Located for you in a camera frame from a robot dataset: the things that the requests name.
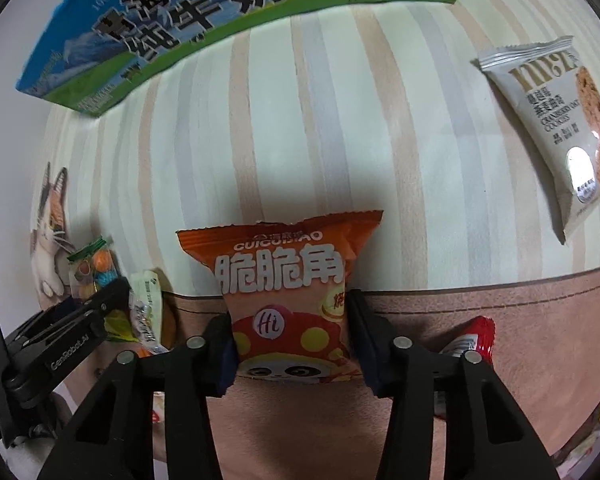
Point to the white green snack packet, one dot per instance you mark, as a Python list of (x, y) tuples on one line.
[(145, 305)]

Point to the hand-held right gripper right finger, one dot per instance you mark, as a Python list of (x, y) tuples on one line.
[(365, 340)]

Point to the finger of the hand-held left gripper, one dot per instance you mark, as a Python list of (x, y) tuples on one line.
[(102, 297)]

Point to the orange panda snack packet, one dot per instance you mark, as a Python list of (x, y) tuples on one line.
[(280, 270)]

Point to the blue printed cardboard box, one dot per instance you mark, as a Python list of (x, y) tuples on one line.
[(230, 0)]

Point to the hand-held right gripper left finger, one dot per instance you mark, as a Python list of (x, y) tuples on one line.
[(225, 355)]

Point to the green colourful candy packet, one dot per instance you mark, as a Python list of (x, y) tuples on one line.
[(92, 267)]

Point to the red triangular snack packet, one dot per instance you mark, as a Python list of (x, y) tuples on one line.
[(480, 335)]

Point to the cat print striped blanket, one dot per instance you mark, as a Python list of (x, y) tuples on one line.
[(330, 135)]

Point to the beige oat cookie packet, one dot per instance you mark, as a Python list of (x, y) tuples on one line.
[(545, 125)]

